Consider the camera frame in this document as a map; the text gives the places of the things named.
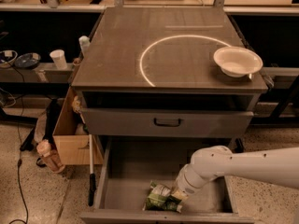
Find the green jalapeno chip bag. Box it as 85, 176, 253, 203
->
143, 181, 182, 213

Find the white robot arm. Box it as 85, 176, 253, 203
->
171, 146, 299, 202

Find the open grey middle drawer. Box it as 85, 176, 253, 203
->
80, 137, 254, 224

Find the closed grey top drawer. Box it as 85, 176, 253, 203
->
82, 108, 253, 138

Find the grey drawer cabinet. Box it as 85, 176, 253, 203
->
70, 6, 269, 156

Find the black cabinet caster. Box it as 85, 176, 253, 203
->
235, 138, 244, 153

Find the white pole black grip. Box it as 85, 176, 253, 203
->
88, 134, 96, 206

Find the cardboard box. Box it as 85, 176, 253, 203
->
53, 88, 90, 165

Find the brown plastic bottle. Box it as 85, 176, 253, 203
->
36, 139, 65, 174

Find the white bowl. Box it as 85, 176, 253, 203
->
213, 47, 263, 77

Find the white bottle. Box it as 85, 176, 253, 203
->
78, 35, 90, 55

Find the grey low shelf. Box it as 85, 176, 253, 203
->
0, 63, 74, 83

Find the white paper cup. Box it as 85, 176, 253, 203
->
50, 49, 67, 69

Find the dark blue plate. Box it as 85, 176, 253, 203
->
14, 52, 41, 69

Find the bowl with blue pattern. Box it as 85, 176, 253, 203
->
0, 49, 18, 69

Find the black floor cable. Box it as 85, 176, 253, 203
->
8, 63, 30, 224

